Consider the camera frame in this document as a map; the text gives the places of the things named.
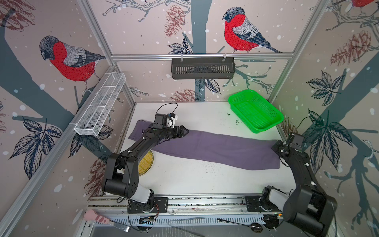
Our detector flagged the purple trousers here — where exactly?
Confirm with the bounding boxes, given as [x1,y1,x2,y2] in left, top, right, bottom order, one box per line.
[128,119,281,171]

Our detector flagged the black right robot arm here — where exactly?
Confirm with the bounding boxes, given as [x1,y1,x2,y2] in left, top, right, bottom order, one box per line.
[260,140,338,237]

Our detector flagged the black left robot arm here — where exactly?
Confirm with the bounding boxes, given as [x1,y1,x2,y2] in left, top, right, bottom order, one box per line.
[102,123,190,212]

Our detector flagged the yellow round woven mat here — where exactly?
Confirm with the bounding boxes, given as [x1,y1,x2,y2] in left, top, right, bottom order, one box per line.
[138,151,154,176]

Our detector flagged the green plastic basket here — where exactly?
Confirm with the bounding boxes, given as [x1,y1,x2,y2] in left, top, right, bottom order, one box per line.
[228,89,284,133]

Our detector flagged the black spoon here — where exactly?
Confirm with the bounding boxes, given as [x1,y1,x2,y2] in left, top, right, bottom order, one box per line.
[217,218,263,234]

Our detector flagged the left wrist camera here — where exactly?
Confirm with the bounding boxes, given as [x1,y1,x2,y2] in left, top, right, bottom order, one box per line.
[153,113,178,129]

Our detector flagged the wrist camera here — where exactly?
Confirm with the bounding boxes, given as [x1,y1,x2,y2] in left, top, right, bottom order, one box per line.
[153,113,178,129]
[286,133,304,150]

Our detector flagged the black hanging wire basket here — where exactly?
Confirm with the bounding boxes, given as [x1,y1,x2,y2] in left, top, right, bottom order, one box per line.
[171,57,235,80]

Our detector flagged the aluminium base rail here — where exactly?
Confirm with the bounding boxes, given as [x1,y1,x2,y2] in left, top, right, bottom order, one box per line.
[87,194,284,231]

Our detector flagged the white mesh wall shelf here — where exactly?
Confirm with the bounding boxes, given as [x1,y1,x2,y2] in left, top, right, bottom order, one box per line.
[74,72,126,136]

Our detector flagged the horizontal aluminium frame bar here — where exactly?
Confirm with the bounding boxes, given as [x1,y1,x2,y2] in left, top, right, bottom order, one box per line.
[111,52,295,62]

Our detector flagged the pink handled spatula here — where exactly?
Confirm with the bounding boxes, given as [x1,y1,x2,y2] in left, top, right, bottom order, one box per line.
[83,209,131,232]

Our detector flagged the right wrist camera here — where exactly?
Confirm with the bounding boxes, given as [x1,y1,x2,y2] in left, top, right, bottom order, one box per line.
[286,133,304,150]

